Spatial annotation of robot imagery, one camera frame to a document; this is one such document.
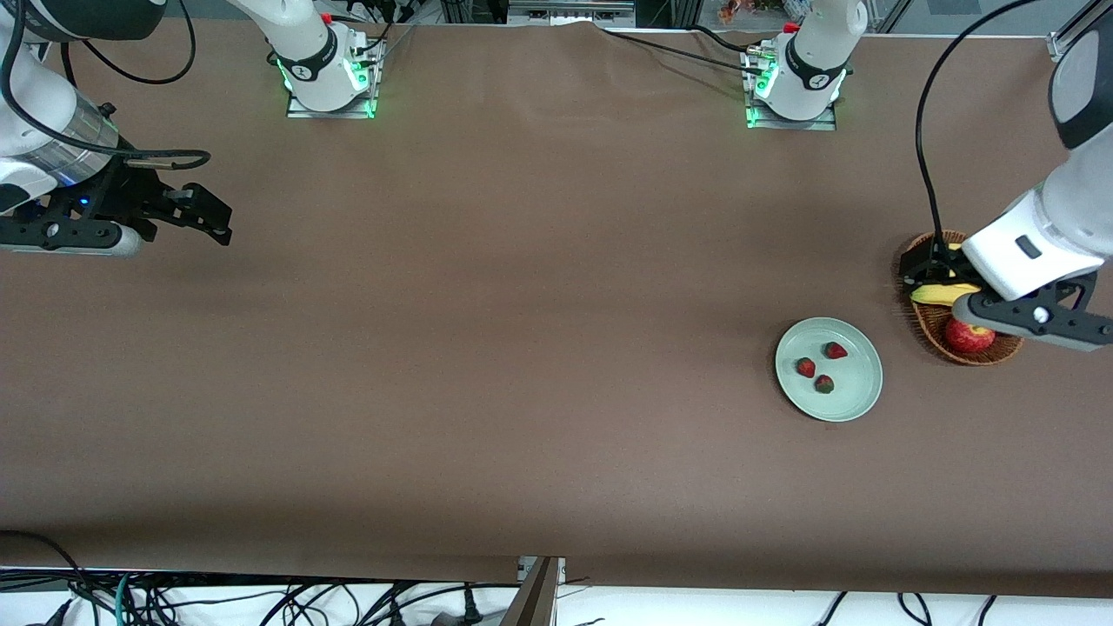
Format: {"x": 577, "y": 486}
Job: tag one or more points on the red green strawberry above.
{"x": 823, "y": 383}

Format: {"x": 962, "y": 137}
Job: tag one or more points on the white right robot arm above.
{"x": 304, "y": 52}

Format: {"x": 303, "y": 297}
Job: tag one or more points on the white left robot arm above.
{"x": 817, "y": 52}

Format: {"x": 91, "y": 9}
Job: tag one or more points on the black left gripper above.
{"x": 937, "y": 267}

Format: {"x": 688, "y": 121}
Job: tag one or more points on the red apple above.
{"x": 967, "y": 339}

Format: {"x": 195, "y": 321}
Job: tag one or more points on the aluminium beam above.
{"x": 532, "y": 600}

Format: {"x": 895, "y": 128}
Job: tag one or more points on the light green plate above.
{"x": 852, "y": 391}

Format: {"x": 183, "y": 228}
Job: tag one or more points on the yellow banana bunch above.
{"x": 939, "y": 294}

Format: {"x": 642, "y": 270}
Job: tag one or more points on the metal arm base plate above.
{"x": 822, "y": 124}
{"x": 300, "y": 110}

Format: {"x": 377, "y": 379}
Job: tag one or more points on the grey metal rail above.
{"x": 569, "y": 13}

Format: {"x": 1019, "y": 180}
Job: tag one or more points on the brown wicker basket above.
{"x": 930, "y": 335}

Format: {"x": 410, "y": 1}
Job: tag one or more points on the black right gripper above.
{"x": 123, "y": 193}

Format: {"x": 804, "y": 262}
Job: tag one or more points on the aluminium frame profile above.
{"x": 1063, "y": 43}

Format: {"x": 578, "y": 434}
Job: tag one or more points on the brown table cover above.
{"x": 556, "y": 261}

